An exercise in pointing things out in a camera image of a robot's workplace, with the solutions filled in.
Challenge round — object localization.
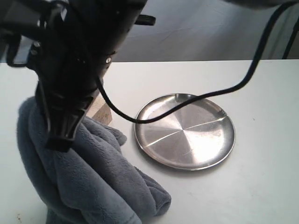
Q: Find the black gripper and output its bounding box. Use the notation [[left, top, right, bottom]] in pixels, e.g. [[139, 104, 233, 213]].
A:
[[0, 0, 150, 114]]

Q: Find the light wooden cube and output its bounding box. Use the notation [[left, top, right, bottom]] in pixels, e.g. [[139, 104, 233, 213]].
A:
[[86, 96, 113, 125]]

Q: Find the grey fleece towel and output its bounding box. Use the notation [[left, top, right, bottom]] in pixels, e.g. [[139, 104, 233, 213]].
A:
[[17, 97, 171, 224]]

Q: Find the grey backdrop cloth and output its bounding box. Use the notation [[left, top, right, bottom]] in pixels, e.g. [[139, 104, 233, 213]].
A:
[[112, 0, 299, 62]]

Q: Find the round steel plate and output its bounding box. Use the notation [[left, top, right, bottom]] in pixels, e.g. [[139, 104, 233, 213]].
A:
[[133, 99, 236, 171]]

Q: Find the black cable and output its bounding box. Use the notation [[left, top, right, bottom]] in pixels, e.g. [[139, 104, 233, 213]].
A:
[[95, 0, 292, 124]]

